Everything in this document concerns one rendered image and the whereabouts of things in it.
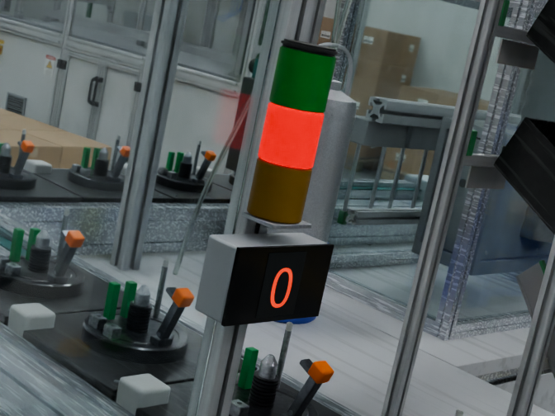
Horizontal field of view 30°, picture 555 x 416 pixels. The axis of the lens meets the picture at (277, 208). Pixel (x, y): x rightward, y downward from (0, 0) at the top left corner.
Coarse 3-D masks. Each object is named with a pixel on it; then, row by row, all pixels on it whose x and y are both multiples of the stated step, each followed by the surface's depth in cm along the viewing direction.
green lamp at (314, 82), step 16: (288, 48) 88; (288, 64) 88; (304, 64) 88; (320, 64) 88; (288, 80) 88; (304, 80) 88; (320, 80) 88; (272, 96) 90; (288, 96) 88; (304, 96) 88; (320, 96) 89; (320, 112) 90
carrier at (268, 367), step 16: (288, 336) 125; (256, 352) 124; (272, 368) 119; (240, 384) 124; (256, 384) 119; (272, 384) 119; (240, 400) 120; (256, 400) 119; (272, 400) 120; (288, 400) 123
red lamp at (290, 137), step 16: (272, 112) 89; (288, 112) 88; (304, 112) 88; (272, 128) 89; (288, 128) 89; (304, 128) 89; (320, 128) 90; (272, 144) 89; (288, 144) 89; (304, 144) 89; (272, 160) 89; (288, 160) 89; (304, 160) 90
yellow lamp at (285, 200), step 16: (256, 176) 91; (272, 176) 90; (288, 176) 89; (304, 176) 90; (256, 192) 91; (272, 192) 90; (288, 192) 90; (304, 192) 91; (256, 208) 91; (272, 208) 90; (288, 208) 90
